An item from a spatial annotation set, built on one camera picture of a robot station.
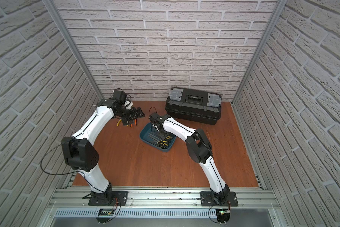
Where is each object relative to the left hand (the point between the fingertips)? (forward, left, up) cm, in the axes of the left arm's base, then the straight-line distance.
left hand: (142, 115), depth 85 cm
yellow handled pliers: (-5, +12, +1) cm, 13 cm away
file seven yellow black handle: (-11, -13, -17) cm, 24 cm away
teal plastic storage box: (-2, -2, -18) cm, 18 cm away
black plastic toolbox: (+11, -35, -2) cm, 36 cm away
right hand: (-2, -17, -15) cm, 23 cm away
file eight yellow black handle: (-10, -14, -17) cm, 24 cm away
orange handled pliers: (+9, +9, -20) cm, 24 cm away
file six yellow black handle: (-12, -12, -18) cm, 25 cm away
